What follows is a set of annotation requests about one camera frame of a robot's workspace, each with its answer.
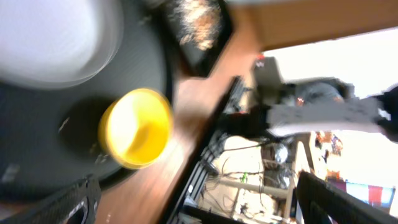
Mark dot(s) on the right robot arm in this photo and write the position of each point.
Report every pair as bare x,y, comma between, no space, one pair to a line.
322,104

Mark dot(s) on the black rectangular tray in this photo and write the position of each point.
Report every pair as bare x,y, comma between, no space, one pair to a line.
200,62

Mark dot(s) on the yellow bowl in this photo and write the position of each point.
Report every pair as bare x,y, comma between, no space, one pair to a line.
135,129

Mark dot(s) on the round black tray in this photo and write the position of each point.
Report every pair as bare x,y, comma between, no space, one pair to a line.
49,139

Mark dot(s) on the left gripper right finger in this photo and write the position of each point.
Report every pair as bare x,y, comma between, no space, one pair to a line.
321,202

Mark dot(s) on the food scraps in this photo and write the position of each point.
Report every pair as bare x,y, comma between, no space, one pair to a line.
200,20

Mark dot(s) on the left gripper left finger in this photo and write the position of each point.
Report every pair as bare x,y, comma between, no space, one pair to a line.
77,203

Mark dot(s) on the grey round plate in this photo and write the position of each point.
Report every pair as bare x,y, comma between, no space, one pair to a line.
57,43

